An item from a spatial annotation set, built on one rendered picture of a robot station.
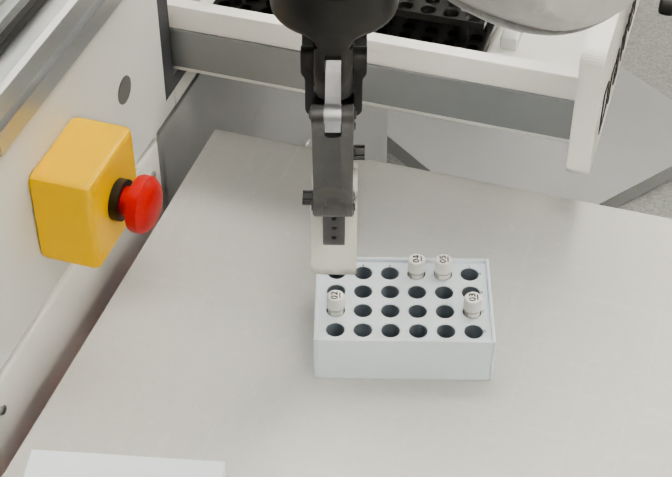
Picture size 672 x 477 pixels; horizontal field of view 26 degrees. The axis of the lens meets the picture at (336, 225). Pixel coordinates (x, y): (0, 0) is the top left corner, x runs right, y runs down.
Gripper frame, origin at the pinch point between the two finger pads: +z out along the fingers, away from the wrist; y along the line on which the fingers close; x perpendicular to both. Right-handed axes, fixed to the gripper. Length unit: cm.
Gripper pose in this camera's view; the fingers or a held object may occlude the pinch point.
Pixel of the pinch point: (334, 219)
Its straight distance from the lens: 95.7
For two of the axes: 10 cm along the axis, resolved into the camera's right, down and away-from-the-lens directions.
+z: 0.0, 7.5, 6.6
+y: 0.2, -6.6, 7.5
